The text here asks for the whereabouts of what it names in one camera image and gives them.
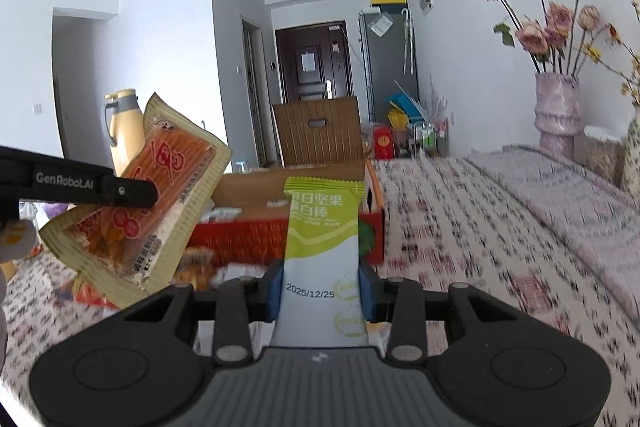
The pink ribbed vase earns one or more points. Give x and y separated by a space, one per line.
557 112

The grey patterned folded blanket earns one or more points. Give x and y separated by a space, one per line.
560 202

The yellow black box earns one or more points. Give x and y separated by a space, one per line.
389 1

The orange cream snack packet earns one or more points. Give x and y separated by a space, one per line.
172 154

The purple tissue pack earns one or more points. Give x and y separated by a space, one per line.
47 209

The grey refrigerator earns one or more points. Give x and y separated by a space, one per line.
387 62

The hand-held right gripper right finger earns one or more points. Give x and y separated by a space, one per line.
366 297

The printed tablecloth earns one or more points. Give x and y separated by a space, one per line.
450 227

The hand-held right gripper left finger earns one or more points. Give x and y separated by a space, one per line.
272 294

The white paper notice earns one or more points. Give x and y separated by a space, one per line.
307 61

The dried pink rose bouquet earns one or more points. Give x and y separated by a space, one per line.
532 34

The red cardboard box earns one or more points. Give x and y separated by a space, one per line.
240 237

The dark brown entrance door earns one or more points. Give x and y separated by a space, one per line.
310 82

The paper sheet on refrigerator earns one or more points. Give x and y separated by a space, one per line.
382 24

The wooden chair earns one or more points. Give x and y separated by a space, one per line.
320 142

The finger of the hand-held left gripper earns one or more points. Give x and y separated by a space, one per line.
130 193

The yellow thermos jug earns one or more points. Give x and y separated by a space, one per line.
125 132

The clear storage jar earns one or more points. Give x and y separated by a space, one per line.
602 157

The red gift box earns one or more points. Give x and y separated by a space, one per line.
383 142

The green white snack bar packet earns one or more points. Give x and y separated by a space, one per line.
320 232

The white feathery decoration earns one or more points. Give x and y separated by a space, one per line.
440 99

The glass interior door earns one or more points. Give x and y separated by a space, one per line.
252 97

